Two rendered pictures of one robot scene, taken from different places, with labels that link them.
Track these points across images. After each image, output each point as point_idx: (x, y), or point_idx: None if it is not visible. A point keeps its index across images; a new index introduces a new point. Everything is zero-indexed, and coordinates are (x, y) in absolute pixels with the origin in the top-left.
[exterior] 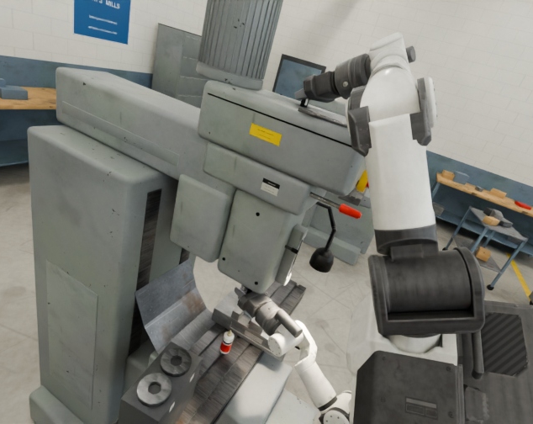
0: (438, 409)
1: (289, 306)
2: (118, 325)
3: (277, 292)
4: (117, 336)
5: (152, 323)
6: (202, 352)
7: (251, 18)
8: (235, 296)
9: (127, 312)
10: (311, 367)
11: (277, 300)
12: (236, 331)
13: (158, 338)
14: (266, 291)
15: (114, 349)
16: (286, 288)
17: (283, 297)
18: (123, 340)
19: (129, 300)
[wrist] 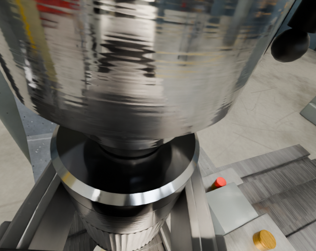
0: None
1: None
2: (3, 119)
3: (300, 189)
4: (13, 135)
5: (45, 138)
6: (70, 236)
7: None
8: (201, 161)
9: (13, 105)
10: None
11: (293, 207)
12: (163, 234)
13: (47, 165)
14: (274, 177)
15: (22, 150)
16: None
17: (312, 208)
18: None
19: (5, 85)
